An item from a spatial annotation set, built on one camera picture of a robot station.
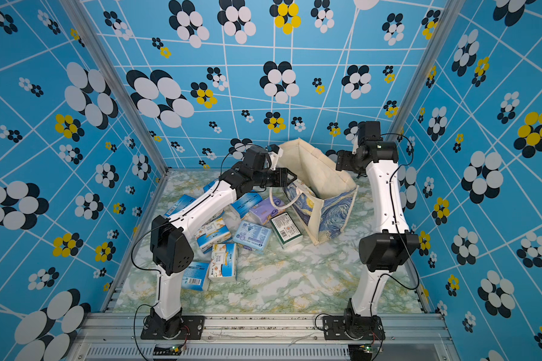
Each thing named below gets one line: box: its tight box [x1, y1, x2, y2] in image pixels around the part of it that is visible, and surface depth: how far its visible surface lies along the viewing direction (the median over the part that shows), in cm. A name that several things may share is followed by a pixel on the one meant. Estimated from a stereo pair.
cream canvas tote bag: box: [277, 137, 360, 246], surface depth 91 cm
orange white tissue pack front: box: [207, 242, 238, 283], surface depth 84 cm
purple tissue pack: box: [249, 196, 287, 226], surface depth 98 cm
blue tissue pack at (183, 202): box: [164, 194, 197, 217], surface depth 101 cm
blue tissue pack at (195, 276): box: [181, 260, 211, 292], surface depth 79 cm
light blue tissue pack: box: [232, 220, 273, 254], surface depth 92 cm
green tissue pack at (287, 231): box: [269, 212, 304, 250], surface depth 93 cm
